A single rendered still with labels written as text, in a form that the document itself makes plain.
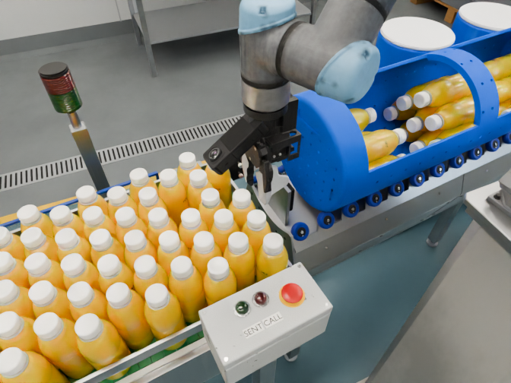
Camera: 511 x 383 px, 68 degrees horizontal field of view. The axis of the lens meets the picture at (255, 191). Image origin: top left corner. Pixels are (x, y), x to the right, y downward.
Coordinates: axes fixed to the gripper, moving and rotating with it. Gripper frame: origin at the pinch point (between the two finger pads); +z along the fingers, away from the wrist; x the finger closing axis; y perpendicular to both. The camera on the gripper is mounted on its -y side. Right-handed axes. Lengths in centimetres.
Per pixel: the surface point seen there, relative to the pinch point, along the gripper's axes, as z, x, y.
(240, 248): 6.7, -6.2, -6.5
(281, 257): 9.9, -10.2, 0.5
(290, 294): 3.5, -20.4, -4.3
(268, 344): 5.6, -25.2, -11.1
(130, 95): 115, 234, 12
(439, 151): 5.0, -5.3, 46.1
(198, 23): 86, 268, 89
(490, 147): 19, -2, 77
